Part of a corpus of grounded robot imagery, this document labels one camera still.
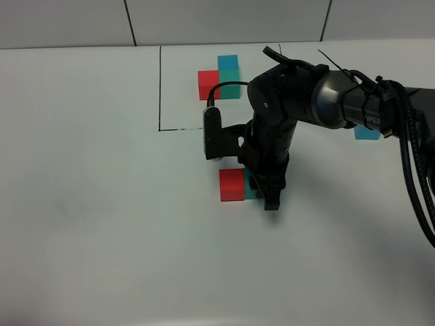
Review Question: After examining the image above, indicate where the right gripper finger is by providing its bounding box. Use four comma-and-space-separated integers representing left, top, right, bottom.
260, 183, 282, 211

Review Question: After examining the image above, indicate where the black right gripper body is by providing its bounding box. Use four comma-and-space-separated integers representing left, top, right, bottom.
221, 117, 297, 192

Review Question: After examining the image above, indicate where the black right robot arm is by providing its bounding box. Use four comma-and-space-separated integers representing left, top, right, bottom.
203, 60, 434, 212

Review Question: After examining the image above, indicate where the template green cube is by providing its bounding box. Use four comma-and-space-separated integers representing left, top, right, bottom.
219, 69, 241, 99

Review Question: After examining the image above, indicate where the template red cube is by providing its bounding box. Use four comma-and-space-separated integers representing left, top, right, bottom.
198, 70, 220, 101

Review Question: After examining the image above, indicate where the template blue cube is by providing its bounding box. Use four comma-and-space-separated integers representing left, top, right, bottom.
217, 54, 239, 71

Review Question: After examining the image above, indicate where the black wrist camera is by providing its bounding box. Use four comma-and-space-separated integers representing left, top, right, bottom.
203, 107, 222, 161

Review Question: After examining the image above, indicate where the black braided cable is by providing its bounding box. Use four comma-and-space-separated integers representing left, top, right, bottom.
373, 76, 435, 249

